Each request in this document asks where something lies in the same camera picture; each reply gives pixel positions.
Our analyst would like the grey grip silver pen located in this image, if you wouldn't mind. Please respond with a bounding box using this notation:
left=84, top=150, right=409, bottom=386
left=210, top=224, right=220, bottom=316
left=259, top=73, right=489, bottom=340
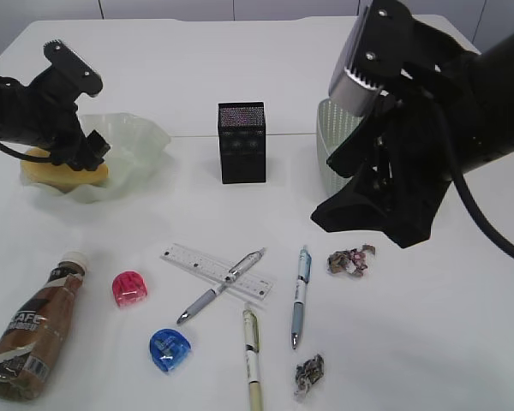
left=176, top=247, right=266, bottom=325

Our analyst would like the pale green wavy glass plate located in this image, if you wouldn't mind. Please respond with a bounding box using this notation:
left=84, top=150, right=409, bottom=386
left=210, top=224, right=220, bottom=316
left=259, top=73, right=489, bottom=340
left=21, top=113, right=171, bottom=204

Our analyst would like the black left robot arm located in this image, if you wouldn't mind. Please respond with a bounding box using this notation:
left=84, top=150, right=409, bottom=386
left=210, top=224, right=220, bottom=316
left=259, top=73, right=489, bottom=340
left=0, top=64, right=111, bottom=171

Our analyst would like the beige grip white pen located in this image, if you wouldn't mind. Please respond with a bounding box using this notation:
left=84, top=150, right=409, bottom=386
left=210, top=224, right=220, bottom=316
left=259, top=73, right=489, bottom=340
left=242, top=303, right=264, bottom=411

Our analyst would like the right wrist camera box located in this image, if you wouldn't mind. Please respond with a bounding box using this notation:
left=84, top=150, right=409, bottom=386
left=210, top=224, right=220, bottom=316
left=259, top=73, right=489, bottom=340
left=328, top=1, right=415, bottom=117

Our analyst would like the sugared bread bun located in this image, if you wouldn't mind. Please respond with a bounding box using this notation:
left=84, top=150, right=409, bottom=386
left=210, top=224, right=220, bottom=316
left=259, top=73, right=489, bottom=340
left=21, top=160, right=109, bottom=191

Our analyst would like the blue white grey-grip pen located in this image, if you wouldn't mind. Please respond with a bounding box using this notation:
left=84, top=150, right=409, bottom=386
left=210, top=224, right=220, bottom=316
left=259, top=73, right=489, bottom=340
left=290, top=246, right=312, bottom=349

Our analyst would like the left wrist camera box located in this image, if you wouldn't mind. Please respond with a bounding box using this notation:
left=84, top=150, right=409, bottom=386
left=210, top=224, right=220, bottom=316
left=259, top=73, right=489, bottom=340
left=43, top=39, right=103, bottom=97

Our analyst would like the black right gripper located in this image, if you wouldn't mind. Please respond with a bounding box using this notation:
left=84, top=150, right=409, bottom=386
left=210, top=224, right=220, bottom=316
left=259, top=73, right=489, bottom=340
left=310, top=16, right=485, bottom=249

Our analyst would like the pink pencil sharpener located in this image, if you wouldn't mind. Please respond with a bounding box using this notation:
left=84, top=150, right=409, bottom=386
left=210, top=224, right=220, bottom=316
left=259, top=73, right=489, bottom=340
left=111, top=271, right=148, bottom=307

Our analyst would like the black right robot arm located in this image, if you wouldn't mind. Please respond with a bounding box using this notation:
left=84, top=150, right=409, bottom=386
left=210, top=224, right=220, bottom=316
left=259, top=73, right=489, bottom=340
left=312, top=9, right=514, bottom=247

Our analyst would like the brown coffee bottle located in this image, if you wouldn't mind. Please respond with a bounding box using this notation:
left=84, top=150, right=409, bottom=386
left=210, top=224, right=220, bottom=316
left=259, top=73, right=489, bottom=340
left=0, top=252, right=88, bottom=402

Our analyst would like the black mesh pen holder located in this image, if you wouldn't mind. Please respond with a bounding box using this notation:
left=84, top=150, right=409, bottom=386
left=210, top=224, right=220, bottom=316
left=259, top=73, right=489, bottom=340
left=218, top=102, right=266, bottom=184

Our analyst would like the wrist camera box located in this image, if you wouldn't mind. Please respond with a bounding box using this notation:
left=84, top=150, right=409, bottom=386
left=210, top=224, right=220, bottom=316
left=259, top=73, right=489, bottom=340
left=43, top=39, right=103, bottom=97
left=328, top=1, right=415, bottom=117

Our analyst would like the pale green plastic basket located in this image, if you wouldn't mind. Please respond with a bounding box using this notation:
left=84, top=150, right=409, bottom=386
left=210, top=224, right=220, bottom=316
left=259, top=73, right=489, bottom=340
left=316, top=98, right=362, bottom=197

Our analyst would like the clear plastic ruler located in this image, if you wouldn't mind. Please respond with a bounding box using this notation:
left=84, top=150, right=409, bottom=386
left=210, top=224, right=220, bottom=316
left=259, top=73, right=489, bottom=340
left=161, top=244, right=274, bottom=303

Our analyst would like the paper scrap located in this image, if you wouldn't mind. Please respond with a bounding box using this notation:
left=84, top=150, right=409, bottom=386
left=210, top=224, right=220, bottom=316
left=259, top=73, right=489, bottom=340
left=294, top=354, right=325, bottom=398
left=327, top=244, right=376, bottom=278

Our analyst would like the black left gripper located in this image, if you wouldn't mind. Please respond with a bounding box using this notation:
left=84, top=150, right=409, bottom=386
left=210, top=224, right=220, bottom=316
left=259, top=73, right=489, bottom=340
left=0, top=68, right=111, bottom=171

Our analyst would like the blue pencil sharpener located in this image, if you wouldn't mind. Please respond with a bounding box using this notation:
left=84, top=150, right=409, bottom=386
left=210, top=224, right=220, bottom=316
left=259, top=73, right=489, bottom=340
left=149, top=329, right=192, bottom=372

